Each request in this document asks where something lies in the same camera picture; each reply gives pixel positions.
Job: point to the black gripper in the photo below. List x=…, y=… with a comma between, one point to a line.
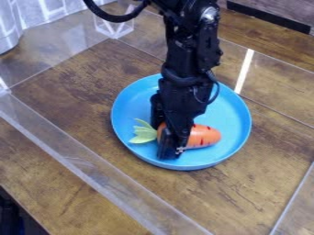
x=181, y=99

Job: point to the orange toy carrot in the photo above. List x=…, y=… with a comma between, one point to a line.
x=203, y=136

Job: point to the blue round tray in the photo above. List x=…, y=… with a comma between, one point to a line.
x=227, y=115

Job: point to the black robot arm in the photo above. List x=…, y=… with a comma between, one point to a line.
x=191, y=26

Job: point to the clear acrylic barrier strip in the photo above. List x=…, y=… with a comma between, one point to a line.
x=151, y=211

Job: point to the white patterned curtain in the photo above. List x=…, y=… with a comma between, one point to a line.
x=23, y=14

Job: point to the clear acrylic corner bracket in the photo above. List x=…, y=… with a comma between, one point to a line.
x=115, y=30

